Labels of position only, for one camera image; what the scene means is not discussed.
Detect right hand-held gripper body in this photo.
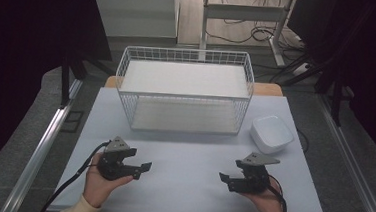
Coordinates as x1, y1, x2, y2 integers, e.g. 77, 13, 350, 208
233, 150, 282, 196

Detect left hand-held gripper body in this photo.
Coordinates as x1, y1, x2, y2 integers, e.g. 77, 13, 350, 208
96, 134, 139, 183

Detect person's right hand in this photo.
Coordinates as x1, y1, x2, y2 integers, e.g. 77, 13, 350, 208
238, 174, 289, 212

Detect person's left hand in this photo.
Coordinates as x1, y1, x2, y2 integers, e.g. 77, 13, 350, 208
82, 152, 136, 211

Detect white square bowl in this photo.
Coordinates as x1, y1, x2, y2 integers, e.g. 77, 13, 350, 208
248, 112, 297, 157

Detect black metal stand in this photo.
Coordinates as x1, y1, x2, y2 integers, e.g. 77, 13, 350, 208
312, 66, 347, 127
58, 55, 88, 110

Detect white power strip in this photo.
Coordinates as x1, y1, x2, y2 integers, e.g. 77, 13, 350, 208
291, 60, 314, 78

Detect dark curtain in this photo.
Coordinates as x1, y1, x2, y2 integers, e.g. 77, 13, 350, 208
0, 0, 117, 196
276, 0, 376, 170

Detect white cabinet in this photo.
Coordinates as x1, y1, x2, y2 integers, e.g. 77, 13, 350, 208
90, 0, 181, 42

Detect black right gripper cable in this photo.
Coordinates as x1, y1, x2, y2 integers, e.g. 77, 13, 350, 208
264, 174, 291, 212

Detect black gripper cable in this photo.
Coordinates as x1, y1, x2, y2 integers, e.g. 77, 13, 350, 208
264, 174, 291, 212
38, 136, 111, 212

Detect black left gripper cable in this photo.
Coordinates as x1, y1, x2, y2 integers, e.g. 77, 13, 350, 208
38, 136, 111, 212

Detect black square floor frame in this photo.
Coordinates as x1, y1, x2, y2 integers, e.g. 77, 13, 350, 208
61, 108, 85, 135

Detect aluminium rail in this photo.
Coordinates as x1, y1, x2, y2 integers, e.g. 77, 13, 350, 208
311, 94, 376, 212
0, 74, 85, 212

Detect white wire basket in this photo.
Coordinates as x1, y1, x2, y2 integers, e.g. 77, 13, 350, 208
111, 42, 258, 138

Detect black floor cables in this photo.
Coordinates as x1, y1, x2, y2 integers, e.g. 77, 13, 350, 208
201, 0, 318, 88

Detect white metal desk frame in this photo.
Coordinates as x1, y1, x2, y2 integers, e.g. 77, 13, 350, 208
197, 0, 299, 68

